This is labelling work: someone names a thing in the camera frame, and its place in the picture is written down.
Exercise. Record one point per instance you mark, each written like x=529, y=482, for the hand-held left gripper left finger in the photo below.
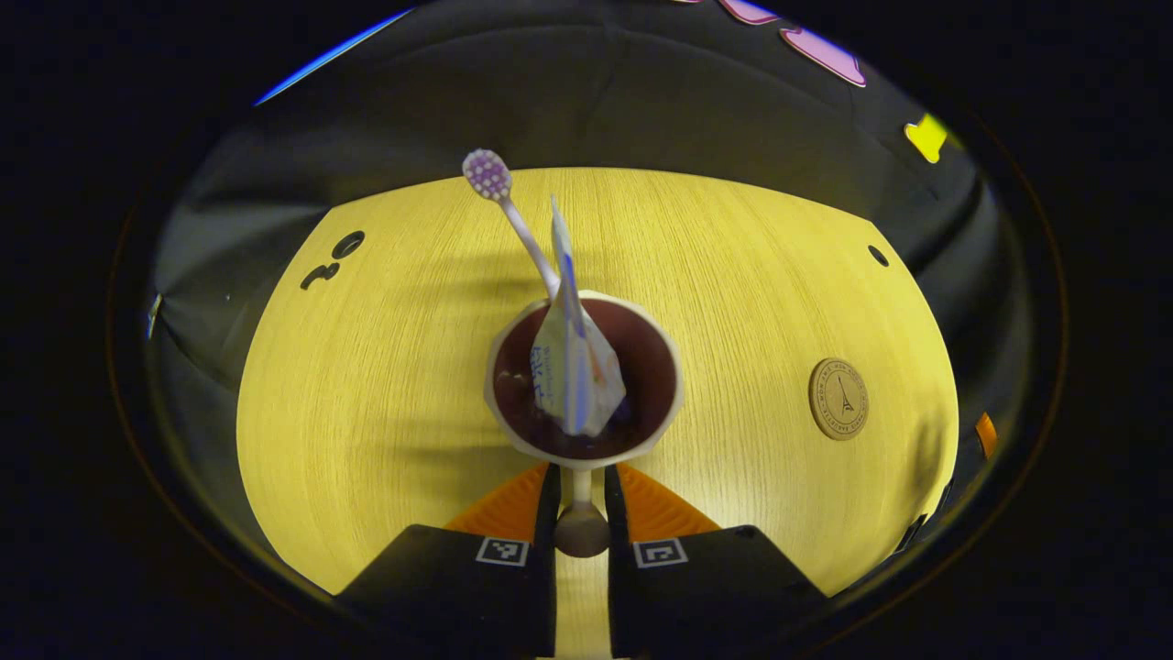
x=548, y=550

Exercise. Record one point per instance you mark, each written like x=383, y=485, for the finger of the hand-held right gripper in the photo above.
x=986, y=435

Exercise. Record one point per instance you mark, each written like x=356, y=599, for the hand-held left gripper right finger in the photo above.
x=616, y=550

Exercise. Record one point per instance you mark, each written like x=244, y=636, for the round cork coaster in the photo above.
x=838, y=399

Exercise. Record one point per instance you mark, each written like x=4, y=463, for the white toothpaste tube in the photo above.
x=577, y=376

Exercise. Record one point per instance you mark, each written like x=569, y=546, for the pale pink toothbrush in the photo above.
x=522, y=234

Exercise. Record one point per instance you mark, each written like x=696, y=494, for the wooden desktop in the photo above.
x=367, y=412

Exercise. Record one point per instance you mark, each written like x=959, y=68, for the silver metal clip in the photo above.
x=153, y=313

